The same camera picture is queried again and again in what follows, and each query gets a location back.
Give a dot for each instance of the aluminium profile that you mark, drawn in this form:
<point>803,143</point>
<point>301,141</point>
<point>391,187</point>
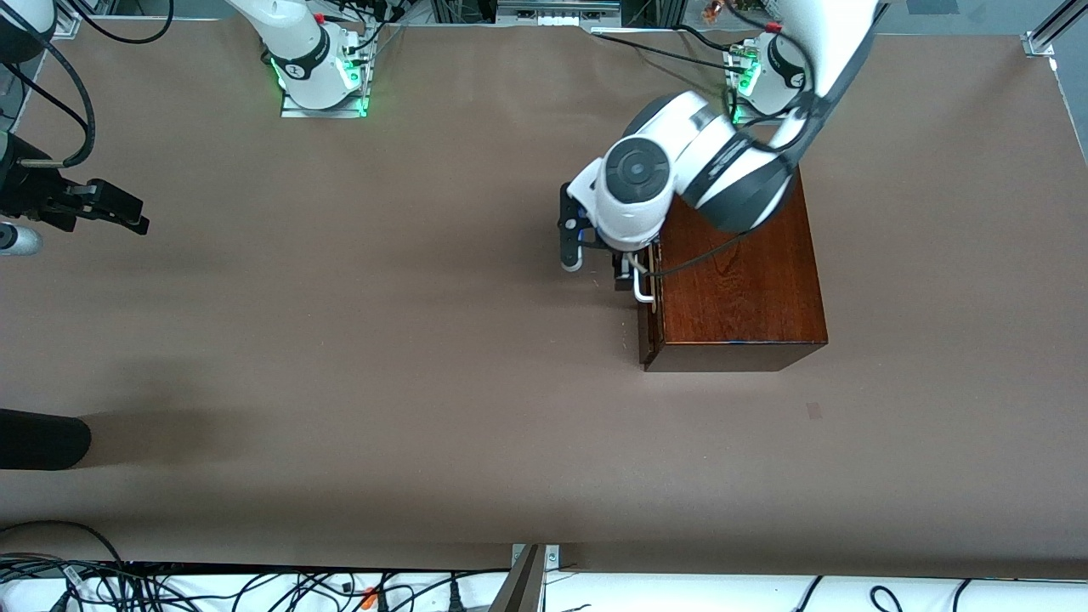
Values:
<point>1039,42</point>

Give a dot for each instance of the white power strip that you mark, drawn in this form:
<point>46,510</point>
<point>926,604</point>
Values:
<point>557,19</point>

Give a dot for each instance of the dark metal bar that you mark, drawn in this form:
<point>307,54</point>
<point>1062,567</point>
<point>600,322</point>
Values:
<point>520,586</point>

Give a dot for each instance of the dark wooden box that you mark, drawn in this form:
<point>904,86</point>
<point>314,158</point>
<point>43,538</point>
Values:
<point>748,297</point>

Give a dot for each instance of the orange plug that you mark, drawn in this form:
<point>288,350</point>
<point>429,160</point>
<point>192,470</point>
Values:
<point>368,600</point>

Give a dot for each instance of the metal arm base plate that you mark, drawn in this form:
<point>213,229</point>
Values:
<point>340,113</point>

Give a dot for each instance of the black cylinder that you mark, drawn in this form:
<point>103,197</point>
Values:
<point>42,438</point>

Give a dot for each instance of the aluminium frame corner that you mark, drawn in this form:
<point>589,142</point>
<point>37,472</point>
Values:
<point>72,25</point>

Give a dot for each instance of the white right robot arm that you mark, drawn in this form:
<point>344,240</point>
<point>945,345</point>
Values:
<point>297,42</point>

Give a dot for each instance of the black plug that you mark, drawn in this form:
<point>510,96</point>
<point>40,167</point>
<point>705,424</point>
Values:
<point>455,599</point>

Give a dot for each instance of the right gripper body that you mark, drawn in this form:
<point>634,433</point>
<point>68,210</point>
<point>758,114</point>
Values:
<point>30,195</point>

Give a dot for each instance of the grey metal bracket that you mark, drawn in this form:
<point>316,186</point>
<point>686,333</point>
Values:
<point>552,557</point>

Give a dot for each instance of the wooden drawer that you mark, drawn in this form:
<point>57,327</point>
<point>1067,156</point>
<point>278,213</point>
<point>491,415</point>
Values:
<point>646,336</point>

